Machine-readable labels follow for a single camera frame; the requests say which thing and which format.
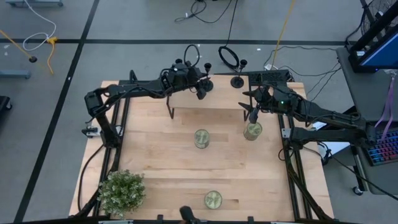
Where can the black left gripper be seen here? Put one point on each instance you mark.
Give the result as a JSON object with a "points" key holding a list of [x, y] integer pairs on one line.
{"points": [[183, 77]]}

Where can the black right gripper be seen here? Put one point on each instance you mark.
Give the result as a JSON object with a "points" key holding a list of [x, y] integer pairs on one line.
{"points": [[265, 99]]}

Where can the glass jar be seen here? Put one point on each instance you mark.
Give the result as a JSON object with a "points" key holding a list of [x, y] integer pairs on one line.
{"points": [[253, 131], [213, 199], [201, 138]]}

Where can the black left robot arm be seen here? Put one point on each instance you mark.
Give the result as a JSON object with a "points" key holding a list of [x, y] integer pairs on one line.
{"points": [[140, 87]]}

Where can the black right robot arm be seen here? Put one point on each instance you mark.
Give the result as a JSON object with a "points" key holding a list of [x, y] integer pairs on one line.
{"points": [[326, 118]]}

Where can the wooden riser shelf black legs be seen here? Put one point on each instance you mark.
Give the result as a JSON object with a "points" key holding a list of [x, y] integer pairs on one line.
{"points": [[220, 98]]}

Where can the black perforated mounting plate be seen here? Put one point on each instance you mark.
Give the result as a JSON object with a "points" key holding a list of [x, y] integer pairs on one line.
{"points": [[267, 76]]}

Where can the white power plug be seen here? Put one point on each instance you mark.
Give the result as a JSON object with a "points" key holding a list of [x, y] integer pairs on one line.
{"points": [[268, 66]]}

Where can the white paper sheet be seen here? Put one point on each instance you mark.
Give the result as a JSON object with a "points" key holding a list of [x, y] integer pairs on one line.
{"points": [[337, 146]]}

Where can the grey side desk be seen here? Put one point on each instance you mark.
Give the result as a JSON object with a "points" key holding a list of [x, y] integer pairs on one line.
{"points": [[363, 93]]}

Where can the black rounded object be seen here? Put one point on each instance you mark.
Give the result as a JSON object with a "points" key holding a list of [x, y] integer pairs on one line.
{"points": [[186, 213]]}

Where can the black caster wheel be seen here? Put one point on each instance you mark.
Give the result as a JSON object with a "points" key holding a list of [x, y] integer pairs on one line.
{"points": [[358, 190]]}

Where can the green artificial potted plant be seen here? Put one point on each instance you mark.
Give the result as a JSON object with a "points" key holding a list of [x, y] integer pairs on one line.
{"points": [[121, 193]]}

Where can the black monitor blue screen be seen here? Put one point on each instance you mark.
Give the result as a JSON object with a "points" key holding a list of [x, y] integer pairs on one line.
{"points": [[385, 53]]}

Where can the rainbow backlit keyboard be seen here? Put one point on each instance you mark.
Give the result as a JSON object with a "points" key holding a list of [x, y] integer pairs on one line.
{"points": [[385, 149]]}

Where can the yellow pole black foot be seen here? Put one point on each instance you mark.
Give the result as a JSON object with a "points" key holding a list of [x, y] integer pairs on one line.
{"points": [[33, 59]]}

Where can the grey floor base bar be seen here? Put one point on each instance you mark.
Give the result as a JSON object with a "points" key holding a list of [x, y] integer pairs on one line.
{"points": [[14, 74], [34, 2]]}

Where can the black floor object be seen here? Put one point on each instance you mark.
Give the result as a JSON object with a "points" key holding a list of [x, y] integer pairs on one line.
{"points": [[3, 102]]}

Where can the silver clamp bracket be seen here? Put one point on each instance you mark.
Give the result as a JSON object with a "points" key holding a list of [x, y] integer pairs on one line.
{"points": [[91, 132], [286, 133]]}

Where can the black aluminium table frame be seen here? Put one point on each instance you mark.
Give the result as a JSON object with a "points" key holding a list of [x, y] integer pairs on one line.
{"points": [[115, 155]]}

